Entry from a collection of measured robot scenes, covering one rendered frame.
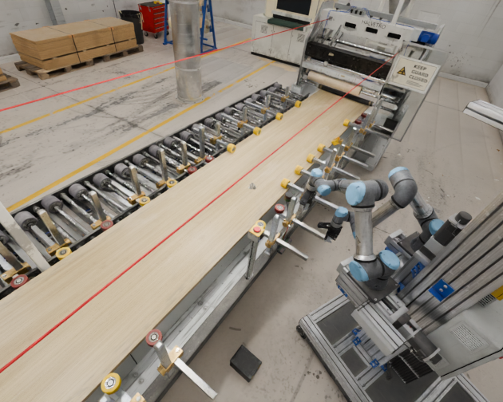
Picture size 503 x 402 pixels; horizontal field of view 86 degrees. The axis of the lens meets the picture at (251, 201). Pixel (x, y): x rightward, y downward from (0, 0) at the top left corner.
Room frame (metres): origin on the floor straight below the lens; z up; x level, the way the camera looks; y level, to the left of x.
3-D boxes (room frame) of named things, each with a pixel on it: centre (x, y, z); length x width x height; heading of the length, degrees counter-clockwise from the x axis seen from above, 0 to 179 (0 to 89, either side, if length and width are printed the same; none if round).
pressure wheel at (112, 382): (0.25, 0.53, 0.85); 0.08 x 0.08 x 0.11
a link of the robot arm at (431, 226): (1.22, -1.19, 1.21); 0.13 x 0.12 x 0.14; 2
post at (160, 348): (0.37, 0.31, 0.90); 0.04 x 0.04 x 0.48; 60
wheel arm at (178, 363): (0.37, 0.23, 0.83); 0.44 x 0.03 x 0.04; 60
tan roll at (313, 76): (3.99, -1.13, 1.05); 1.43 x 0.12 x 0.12; 60
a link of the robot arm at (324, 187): (1.39, -0.46, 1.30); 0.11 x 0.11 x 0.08; 23
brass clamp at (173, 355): (0.39, 0.30, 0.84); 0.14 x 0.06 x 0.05; 150
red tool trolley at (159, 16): (9.10, 3.56, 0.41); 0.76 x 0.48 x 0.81; 164
